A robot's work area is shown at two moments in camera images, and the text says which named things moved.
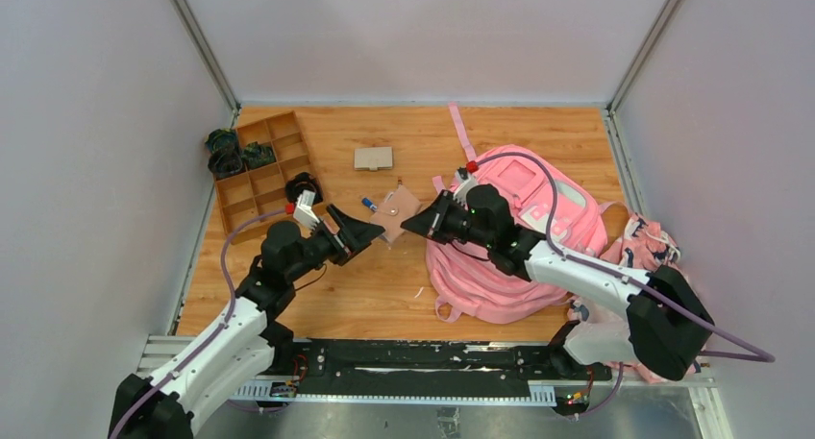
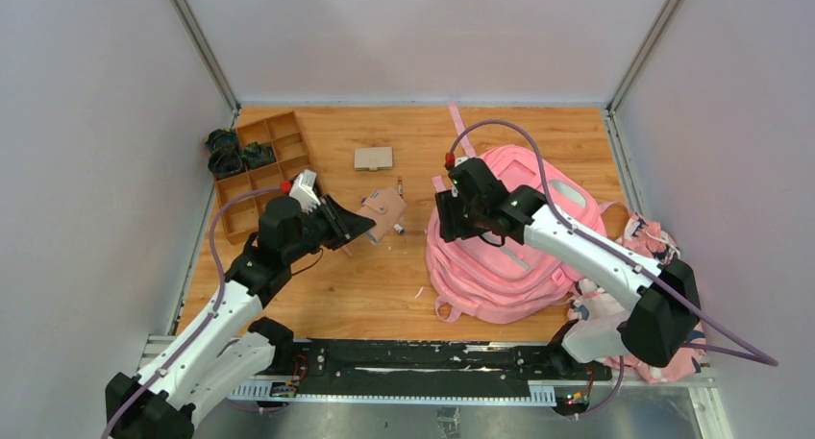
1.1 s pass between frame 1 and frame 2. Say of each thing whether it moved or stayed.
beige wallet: stayed
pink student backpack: stayed
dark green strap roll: stayed
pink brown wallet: moved
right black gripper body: moved
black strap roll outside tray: stayed
